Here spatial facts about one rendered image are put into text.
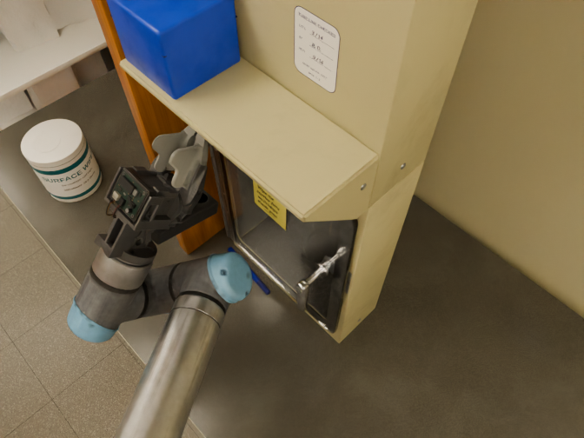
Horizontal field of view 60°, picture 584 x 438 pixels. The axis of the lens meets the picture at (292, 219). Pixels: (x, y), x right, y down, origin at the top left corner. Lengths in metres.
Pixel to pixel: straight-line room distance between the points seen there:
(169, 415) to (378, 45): 0.47
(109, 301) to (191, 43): 0.38
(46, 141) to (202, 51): 0.70
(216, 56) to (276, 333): 0.61
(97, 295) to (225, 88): 0.34
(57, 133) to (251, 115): 0.73
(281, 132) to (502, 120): 0.56
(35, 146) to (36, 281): 1.23
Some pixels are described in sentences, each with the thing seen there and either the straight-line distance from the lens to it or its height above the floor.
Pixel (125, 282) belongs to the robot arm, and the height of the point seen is 1.28.
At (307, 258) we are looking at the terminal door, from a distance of 0.83.
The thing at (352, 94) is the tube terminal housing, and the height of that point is 1.56.
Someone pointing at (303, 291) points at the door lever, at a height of 1.20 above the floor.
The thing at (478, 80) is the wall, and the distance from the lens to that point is 1.01.
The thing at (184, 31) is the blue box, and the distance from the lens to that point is 0.57.
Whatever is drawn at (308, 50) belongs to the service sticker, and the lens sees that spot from 0.54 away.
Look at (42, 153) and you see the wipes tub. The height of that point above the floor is 1.09.
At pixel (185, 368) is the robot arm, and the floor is 1.28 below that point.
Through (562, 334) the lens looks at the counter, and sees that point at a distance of 1.18.
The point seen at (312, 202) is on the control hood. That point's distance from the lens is 0.50.
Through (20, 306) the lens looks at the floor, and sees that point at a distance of 2.37.
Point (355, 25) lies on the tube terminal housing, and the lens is 0.48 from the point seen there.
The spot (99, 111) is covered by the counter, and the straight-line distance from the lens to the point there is 1.49.
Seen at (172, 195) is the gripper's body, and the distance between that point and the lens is 0.69.
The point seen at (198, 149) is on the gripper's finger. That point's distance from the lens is 0.68.
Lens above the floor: 1.91
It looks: 56 degrees down
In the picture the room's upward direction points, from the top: straight up
